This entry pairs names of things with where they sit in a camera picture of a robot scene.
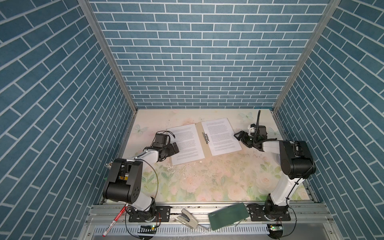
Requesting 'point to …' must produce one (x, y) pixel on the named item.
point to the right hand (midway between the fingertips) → (237, 135)
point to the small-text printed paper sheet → (222, 139)
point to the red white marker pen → (111, 224)
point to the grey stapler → (187, 218)
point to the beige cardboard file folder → (203, 142)
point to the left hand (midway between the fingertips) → (173, 149)
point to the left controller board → (149, 229)
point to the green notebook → (227, 216)
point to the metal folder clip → (206, 137)
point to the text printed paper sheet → (188, 141)
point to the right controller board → (275, 230)
